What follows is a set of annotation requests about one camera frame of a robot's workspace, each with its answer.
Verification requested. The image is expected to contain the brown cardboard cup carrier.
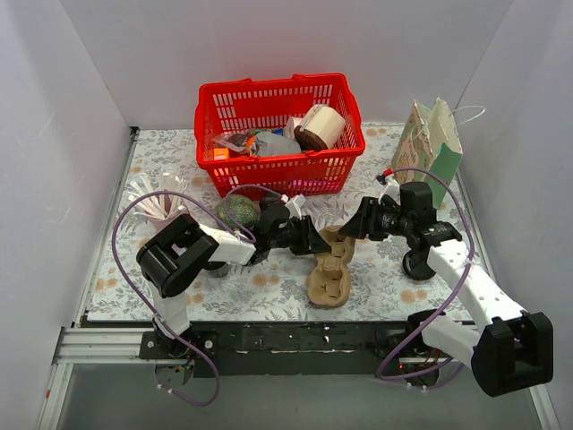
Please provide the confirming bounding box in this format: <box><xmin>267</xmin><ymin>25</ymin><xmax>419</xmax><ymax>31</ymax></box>
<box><xmin>307</xmin><ymin>225</ymin><xmax>355</xmax><ymax>308</ymax></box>

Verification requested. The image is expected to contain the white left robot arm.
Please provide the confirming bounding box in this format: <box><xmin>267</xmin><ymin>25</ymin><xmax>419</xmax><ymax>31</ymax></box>
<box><xmin>136</xmin><ymin>192</ymin><xmax>331</xmax><ymax>358</ymax></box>

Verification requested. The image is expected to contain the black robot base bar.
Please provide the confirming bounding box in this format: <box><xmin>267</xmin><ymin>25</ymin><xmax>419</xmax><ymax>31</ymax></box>
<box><xmin>138</xmin><ymin>320</ymin><xmax>462</xmax><ymax>380</ymax></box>

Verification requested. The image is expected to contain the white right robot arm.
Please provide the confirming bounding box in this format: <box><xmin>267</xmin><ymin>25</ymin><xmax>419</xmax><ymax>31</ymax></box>
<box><xmin>339</xmin><ymin>182</ymin><xmax>553</xmax><ymax>397</ymax></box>

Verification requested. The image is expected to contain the floral patterned table mat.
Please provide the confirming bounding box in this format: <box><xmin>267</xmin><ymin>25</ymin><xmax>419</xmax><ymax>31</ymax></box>
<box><xmin>85</xmin><ymin>123</ymin><xmax>469</xmax><ymax>324</ymax></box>

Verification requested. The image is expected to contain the green netted melon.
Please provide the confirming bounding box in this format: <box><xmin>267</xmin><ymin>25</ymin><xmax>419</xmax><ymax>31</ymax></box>
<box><xmin>215</xmin><ymin>193</ymin><xmax>260</xmax><ymax>229</ymax></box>

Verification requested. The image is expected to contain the green illustrated paper bag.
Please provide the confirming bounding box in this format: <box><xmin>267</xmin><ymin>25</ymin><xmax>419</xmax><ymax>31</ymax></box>
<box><xmin>391</xmin><ymin>99</ymin><xmax>463</xmax><ymax>210</ymax></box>

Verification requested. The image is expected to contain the grey foil pouch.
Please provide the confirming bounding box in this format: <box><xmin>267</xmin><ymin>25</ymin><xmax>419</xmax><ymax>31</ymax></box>
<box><xmin>247</xmin><ymin>132</ymin><xmax>301</xmax><ymax>157</ymax></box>

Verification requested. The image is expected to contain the orange snack box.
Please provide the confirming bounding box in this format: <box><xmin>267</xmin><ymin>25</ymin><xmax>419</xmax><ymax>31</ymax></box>
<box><xmin>213</xmin><ymin>148</ymin><xmax>230</xmax><ymax>160</ymax></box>

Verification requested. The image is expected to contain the red plastic shopping basket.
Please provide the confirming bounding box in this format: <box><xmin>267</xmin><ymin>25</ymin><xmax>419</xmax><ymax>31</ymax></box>
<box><xmin>194</xmin><ymin>73</ymin><xmax>366</xmax><ymax>200</ymax></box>

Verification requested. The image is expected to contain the pink cup of straws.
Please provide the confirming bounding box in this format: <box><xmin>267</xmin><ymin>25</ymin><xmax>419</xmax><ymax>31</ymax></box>
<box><xmin>128</xmin><ymin>171</ymin><xmax>189</xmax><ymax>232</ymax></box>

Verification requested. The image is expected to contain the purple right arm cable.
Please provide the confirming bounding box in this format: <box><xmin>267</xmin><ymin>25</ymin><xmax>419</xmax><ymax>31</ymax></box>
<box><xmin>375</xmin><ymin>168</ymin><xmax>475</xmax><ymax>391</ymax></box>

